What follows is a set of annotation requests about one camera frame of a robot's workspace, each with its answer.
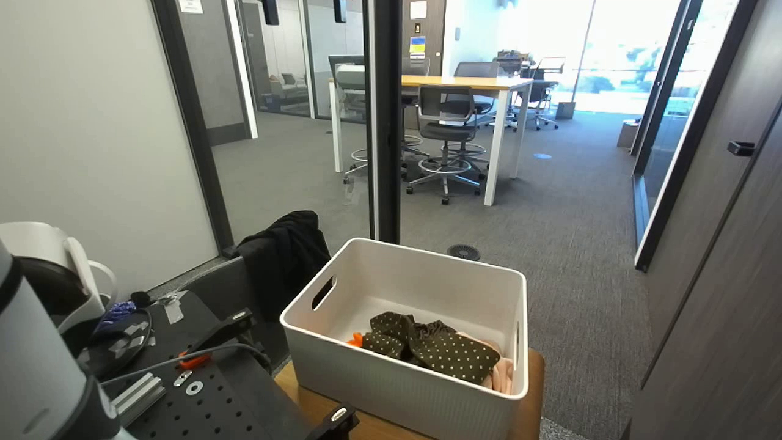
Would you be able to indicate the black cloth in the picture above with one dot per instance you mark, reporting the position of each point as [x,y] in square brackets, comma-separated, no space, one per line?
[281,252]

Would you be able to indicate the grey mesh office chair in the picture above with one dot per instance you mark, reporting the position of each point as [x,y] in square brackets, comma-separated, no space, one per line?
[445,123]

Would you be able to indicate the orange cloth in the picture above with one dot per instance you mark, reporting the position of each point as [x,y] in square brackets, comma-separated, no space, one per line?
[354,339]

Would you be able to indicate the olive dotted cloth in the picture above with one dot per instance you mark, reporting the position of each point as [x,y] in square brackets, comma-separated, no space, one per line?
[441,347]

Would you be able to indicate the white plastic basket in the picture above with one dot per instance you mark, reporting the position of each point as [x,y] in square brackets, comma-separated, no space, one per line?
[391,392]

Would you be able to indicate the pale pink cloth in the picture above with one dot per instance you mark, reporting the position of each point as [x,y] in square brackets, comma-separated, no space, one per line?
[503,377]

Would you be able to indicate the distant office chair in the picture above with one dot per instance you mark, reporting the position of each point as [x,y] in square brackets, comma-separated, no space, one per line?
[538,95]

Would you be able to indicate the round black floor outlet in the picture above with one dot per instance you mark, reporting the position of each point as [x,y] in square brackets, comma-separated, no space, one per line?
[463,252]

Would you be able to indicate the wooden office desk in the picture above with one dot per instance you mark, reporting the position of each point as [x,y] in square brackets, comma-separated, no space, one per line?
[466,84]

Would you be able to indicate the blue yellow door poster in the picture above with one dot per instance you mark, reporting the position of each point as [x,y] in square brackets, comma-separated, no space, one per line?
[416,45]

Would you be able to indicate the black clamp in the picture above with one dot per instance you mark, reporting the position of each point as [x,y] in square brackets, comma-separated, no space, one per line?
[332,424]

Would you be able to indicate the white paper tag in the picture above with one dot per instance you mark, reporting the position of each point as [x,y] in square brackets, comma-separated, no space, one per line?
[175,309]

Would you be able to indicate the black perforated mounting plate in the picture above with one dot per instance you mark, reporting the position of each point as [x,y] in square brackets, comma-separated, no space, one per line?
[229,404]

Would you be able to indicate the cardboard box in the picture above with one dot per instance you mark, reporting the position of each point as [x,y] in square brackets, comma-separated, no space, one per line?
[627,134]

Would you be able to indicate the white washer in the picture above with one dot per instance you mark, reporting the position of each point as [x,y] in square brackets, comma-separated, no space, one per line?
[193,388]

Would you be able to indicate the blue gadget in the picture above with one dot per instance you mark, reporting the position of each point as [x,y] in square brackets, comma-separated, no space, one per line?
[112,315]

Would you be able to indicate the aluminium profile piece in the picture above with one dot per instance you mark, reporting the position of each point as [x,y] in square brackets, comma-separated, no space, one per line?
[137,394]

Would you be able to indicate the black glass partition frame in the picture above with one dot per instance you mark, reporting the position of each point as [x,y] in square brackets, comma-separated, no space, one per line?
[386,123]

